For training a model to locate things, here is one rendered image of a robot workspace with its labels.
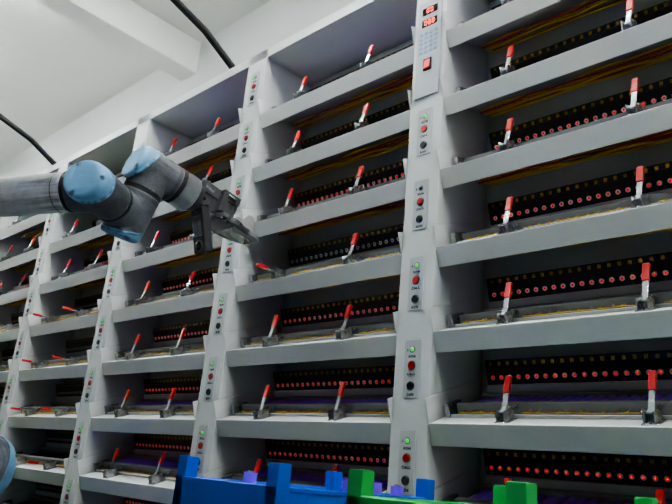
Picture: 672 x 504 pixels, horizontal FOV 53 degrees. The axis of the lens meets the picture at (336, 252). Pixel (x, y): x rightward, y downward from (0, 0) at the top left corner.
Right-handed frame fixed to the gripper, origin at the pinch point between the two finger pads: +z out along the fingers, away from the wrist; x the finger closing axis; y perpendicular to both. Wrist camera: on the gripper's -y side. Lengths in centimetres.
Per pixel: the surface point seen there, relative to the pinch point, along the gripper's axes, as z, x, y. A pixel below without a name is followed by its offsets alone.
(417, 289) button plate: 14.5, -45.8, -12.8
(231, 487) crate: -36, -65, -66
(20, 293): 10, 180, 14
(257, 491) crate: -36, -70, -66
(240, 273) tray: 13.4, 19.6, 0.7
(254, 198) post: 10.4, 19.9, 25.0
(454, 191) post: 16, -50, 13
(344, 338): 17.5, -24.0, -21.3
